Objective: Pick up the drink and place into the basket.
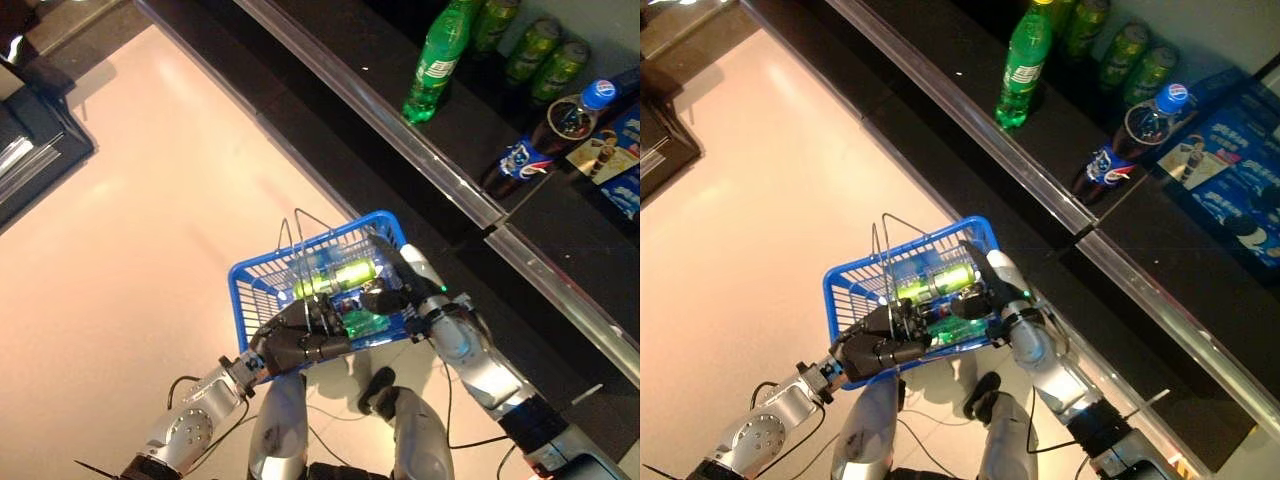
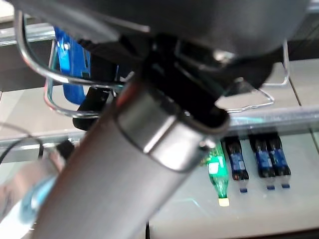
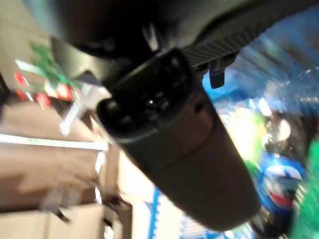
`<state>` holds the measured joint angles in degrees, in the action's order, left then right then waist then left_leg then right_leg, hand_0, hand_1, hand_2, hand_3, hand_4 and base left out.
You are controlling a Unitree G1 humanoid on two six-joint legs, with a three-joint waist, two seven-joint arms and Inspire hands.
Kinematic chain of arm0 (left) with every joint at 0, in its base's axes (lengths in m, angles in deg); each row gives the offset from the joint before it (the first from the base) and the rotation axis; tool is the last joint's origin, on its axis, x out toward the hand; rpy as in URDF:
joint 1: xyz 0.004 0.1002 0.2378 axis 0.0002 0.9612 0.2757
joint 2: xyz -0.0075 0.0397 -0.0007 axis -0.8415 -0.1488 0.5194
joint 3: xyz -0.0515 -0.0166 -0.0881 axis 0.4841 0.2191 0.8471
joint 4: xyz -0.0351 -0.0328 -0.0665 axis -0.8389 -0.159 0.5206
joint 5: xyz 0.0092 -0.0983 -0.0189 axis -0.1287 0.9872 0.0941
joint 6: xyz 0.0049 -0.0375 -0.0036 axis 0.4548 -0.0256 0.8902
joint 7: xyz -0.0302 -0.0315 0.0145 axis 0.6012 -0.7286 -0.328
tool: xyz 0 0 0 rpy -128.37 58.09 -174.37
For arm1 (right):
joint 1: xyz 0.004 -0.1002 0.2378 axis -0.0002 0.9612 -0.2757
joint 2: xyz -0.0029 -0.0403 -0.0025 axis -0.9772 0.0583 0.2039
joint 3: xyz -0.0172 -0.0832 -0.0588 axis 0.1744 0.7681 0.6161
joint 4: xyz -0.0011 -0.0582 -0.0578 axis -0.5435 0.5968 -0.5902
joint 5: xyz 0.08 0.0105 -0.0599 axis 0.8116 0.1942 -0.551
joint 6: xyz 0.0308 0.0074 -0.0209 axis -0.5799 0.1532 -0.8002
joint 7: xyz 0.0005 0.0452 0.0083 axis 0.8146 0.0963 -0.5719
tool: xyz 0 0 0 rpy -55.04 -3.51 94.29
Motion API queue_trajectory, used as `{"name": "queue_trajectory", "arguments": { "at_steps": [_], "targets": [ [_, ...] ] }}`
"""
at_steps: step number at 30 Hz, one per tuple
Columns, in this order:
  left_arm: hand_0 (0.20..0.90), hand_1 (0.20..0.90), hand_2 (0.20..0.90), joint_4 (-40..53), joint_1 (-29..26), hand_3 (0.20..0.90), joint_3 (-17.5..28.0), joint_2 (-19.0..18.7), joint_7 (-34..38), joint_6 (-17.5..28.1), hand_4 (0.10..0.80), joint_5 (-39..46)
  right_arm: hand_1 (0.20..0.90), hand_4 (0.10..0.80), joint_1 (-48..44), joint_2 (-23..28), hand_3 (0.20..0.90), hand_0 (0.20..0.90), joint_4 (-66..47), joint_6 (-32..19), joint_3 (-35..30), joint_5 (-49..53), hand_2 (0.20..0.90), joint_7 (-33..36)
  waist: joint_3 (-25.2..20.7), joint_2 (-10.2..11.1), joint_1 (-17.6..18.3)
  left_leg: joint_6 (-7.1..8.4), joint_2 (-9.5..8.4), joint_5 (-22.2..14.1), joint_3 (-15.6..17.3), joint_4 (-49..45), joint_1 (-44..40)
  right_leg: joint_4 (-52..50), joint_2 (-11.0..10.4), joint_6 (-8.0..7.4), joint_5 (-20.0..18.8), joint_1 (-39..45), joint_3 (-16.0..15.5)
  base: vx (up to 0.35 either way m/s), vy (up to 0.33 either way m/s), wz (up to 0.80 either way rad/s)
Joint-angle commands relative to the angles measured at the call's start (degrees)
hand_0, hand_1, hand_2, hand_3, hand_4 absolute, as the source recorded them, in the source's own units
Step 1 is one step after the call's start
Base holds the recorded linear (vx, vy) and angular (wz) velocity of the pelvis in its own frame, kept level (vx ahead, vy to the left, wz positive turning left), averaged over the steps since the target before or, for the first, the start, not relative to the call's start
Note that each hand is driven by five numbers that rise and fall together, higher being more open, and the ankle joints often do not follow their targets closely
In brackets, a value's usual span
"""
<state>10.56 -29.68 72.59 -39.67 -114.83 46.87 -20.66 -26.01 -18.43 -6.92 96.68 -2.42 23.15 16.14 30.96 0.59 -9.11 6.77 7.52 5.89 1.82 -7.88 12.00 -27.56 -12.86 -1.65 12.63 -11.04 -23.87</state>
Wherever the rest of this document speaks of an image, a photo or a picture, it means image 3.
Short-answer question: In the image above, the Pepsi cola bottle blue cap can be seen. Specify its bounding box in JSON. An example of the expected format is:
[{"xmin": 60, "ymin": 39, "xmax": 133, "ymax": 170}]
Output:
[{"xmin": 259, "ymin": 151, "xmax": 307, "ymax": 215}]

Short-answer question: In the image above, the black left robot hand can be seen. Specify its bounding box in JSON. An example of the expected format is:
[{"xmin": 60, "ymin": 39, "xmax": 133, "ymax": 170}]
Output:
[{"xmin": 268, "ymin": 112, "xmax": 312, "ymax": 157}]

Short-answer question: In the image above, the Coca-Cola bottle red cap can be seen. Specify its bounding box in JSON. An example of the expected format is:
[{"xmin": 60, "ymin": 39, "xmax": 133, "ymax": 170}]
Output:
[{"xmin": 33, "ymin": 92, "xmax": 53, "ymax": 110}]

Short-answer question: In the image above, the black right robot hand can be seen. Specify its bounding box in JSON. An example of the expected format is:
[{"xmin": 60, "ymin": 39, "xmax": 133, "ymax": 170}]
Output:
[{"xmin": 23, "ymin": 0, "xmax": 319, "ymax": 232}]

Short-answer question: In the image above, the green Sprite bottle yellow cap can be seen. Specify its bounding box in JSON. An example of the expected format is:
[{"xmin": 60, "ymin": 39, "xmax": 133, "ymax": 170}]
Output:
[
  {"xmin": 290, "ymin": 134, "xmax": 319, "ymax": 239},
  {"xmin": 29, "ymin": 42, "xmax": 80, "ymax": 88}
]

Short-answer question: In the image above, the blue plastic shopping basket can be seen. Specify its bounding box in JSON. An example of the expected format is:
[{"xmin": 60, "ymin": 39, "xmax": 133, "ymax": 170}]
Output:
[{"xmin": 143, "ymin": 6, "xmax": 319, "ymax": 239}]

